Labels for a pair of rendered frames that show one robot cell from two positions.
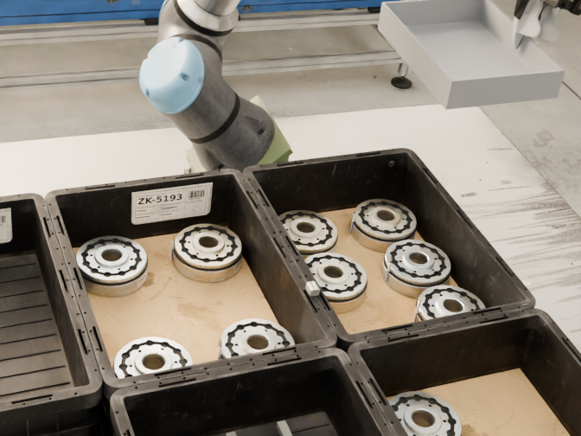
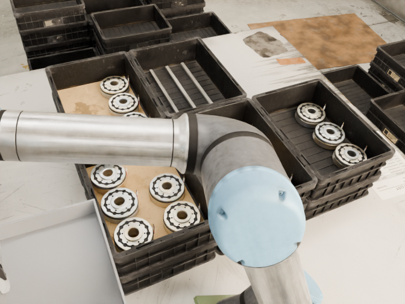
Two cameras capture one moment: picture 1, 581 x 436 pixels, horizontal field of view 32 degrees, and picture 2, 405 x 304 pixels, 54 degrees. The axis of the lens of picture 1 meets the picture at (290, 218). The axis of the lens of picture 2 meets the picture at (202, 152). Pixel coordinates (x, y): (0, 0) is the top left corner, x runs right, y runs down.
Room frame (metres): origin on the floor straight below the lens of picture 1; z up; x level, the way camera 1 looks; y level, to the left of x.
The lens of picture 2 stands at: (1.84, -0.03, 1.79)
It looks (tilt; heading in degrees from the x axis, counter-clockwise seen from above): 47 degrees down; 176
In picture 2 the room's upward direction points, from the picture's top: 6 degrees clockwise
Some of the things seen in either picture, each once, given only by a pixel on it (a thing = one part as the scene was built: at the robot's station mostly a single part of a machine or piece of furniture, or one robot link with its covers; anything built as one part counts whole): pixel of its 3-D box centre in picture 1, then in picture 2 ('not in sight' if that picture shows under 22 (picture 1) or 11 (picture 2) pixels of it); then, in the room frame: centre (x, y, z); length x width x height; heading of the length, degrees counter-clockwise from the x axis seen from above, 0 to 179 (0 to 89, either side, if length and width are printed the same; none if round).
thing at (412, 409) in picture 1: (422, 419); not in sight; (0.88, -0.20, 0.86); 0.05 x 0.05 x 0.01
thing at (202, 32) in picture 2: not in sight; (193, 50); (-0.41, -0.01, 0.31); 0.40 x 0.30 x 0.34; 115
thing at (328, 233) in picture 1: (304, 230); (182, 216); (1.24, -0.03, 0.86); 0.10 x 0.10 x 0.01
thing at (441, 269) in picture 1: (418, 261); (119, 202); (1.20, -0.20, 0.86); 0.10 x 0.10 x 0.01
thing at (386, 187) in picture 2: not in sight; (378, 160); (0.84, 0.71, 0.70); 0.33 x 0.23 x 0.01; 25
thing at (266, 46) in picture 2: not in sight; (264, 43); (0.09, 0.34, 0.71); 0.22 x 0.19 x 0.01; 25
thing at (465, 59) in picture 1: (466, 48); (59, 276); (1.52, -0.25, 1.07); 0.27 x 0.20 x 0.05; 24
